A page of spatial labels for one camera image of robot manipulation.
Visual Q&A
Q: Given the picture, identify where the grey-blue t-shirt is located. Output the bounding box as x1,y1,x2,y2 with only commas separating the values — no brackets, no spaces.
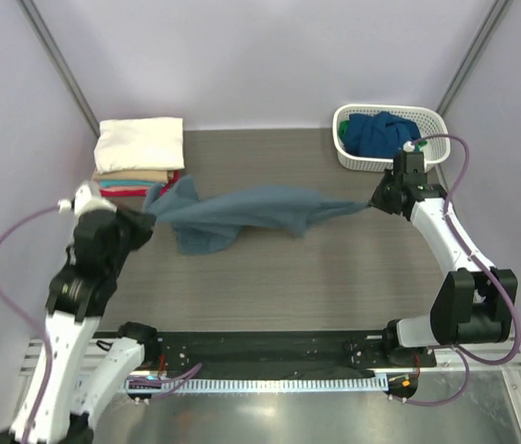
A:
143,176,369,255

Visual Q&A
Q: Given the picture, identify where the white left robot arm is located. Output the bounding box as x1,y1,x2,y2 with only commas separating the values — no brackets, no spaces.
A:
0,181,160,443

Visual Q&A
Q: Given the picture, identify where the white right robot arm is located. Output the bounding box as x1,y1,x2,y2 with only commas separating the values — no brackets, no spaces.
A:
370,151,521,366

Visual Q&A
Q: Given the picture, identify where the teal folded t-shirt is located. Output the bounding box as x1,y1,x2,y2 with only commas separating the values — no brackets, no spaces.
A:
98,180,155,190

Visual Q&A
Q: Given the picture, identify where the beige folded t-shirt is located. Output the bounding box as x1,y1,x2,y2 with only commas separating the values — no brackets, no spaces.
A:
92,169,175,182

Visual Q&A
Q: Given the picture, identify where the dark blue crumpled t-shirt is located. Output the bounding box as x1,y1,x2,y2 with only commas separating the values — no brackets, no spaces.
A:
342,111,422,160

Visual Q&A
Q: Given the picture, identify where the white folded t-shirt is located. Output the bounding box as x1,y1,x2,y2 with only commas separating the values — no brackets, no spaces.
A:
93,117,185,173

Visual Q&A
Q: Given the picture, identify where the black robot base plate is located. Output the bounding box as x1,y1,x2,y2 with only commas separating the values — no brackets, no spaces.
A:
93,328,437,381

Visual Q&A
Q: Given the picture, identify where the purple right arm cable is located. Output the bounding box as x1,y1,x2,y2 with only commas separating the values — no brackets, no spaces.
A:
387,133,521,408

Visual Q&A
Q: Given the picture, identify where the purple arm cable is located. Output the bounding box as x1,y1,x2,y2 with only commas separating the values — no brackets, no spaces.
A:
0,205,204,444
387,133,521,408

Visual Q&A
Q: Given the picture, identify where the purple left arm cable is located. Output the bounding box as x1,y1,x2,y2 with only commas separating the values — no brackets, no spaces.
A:
0,205,204,444

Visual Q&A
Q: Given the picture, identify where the aluminium frame rail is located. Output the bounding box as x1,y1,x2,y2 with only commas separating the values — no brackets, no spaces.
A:
19,337,521,376

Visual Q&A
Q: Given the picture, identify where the left aluminium corner post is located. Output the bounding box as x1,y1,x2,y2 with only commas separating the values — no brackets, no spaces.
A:
16,0,99,136

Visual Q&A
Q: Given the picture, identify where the aluminium corner post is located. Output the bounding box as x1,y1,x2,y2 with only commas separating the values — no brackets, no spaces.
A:
437,0,513,117
16,0,99,136

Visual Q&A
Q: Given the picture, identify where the white slotted cable duct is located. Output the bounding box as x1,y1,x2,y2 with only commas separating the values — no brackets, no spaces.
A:
121,374,389,396

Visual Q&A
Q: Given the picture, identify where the right aluminium corner post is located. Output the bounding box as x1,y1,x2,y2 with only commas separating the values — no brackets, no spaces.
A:
437,0,513,117

